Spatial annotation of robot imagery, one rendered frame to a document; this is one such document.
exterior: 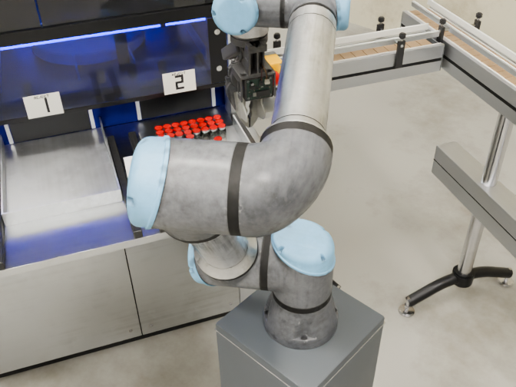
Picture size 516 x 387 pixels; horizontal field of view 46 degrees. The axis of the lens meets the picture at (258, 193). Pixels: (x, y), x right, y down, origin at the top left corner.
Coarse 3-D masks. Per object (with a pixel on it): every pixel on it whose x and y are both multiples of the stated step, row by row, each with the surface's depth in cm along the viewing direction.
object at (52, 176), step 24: (0, 144) 154; (24, 144) 160; (48, 144) 160; (72, 144) 160; (96, 144) 160; (0, 168) 146; (24, 168) 152; (48, 168) 152; (72, 168) 151; (96, 168) 151; (24, 192) 144; (48, 192) 144; (72, 192) 144; (96, 192) 144; (120, 192) 140; (24, 216) 135; (48, 216) 137
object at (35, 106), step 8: (32, 96) 146; (40, 96) 147; (48, 96) 148; (56, 96) 148; (32, 104) 148; (40, 104) 148; (48, 104) 149; (56, 104) 150; (32, 112) 149; (40, 112) 149; (48, 112) 150; (56, 112) 151
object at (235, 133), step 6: (234, 120) 163; (228, 126) 166; (234, 126) 165; (240, 126) 160; (228, 132) 163; (234, 132) 163; (240, 132) 160; (228, 138) 161; (234, 138) 161; (240, 138) 161; (246, 138) 155
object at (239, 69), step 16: (240, 48) 115; (256, 48) 110; (240, 64) 117; (256, 64) 113; (240, 80) 113; (256, 80) 115; (272, 80) 116; (240, 96) 116; (256, 96) 116; (272, 96) 118
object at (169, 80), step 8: (176, 72) 155; (184, 72) 156; (192, 72) 157; (168, 80) 156; (176, 80) 156; (184, 80) 157; (192, 80) 158; (168, 88) 157; (184, 88) 159; (192, 88) 159
